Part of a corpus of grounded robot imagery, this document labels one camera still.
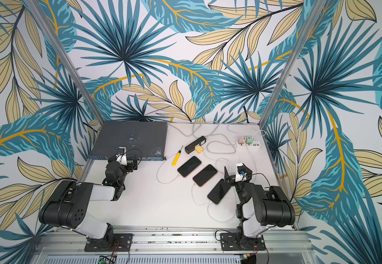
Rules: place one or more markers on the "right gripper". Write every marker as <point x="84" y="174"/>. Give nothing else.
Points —
<point x="234" y="180"/>

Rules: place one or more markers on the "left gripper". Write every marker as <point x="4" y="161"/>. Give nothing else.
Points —
<point x="129" y="163"/>

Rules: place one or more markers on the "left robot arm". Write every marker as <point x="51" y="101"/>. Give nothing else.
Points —
<point x="68" y="204"/>

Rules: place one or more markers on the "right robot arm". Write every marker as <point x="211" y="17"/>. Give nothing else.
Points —
<point x="258" y="209"/>

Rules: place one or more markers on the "yellow charger plug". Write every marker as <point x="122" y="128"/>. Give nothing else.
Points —
<point x="199" y="149"/>

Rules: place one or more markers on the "pink charger plug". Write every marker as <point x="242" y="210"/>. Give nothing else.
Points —
<point x="241" y="140"/>

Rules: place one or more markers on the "white power strip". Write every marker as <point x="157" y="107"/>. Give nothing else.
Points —
<point x="254" y="146"/>

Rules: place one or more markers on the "green charger plug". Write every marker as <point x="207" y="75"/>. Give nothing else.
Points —
<point x="249" y="140"/>

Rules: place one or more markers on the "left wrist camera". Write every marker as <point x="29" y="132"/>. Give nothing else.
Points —
<point x="121" y="157"/>

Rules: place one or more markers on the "dark grey network switch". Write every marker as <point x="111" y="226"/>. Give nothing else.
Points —
<point x="142" y="139"/>

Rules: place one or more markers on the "yellow handled screwdriver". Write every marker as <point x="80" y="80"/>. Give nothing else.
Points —
<point x="174" y="162"/>

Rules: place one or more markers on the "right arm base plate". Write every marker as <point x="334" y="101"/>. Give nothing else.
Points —
<point x="234" y="242"/>

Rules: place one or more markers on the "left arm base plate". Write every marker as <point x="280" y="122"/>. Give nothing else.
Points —
<point x="121" y="242"/>

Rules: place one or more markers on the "aluminium rail frame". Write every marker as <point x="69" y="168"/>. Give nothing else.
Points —
<point x="166" y="245"/>

